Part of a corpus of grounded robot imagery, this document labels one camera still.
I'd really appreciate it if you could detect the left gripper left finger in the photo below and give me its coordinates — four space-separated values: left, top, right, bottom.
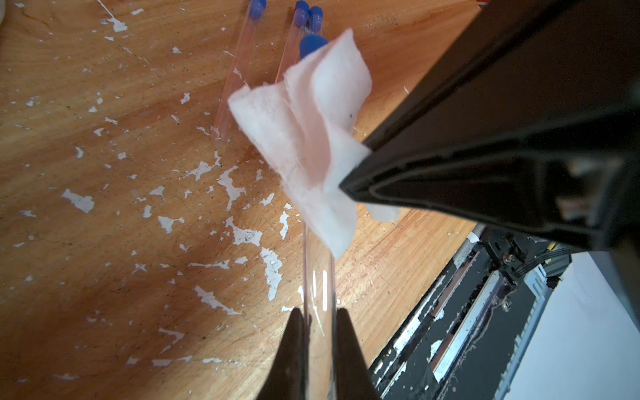
257 308 307 400

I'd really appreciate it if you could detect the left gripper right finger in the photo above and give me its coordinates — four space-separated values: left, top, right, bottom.
334 308 381 400

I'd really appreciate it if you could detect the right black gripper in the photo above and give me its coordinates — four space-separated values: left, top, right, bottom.
341 1 639 318

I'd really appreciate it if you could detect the white wipe cloth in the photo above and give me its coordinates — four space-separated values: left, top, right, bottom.
228 28 373 258

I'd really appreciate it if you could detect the test tube blue cap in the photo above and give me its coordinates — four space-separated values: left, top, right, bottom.
298 32 337 400
213 0 267 140

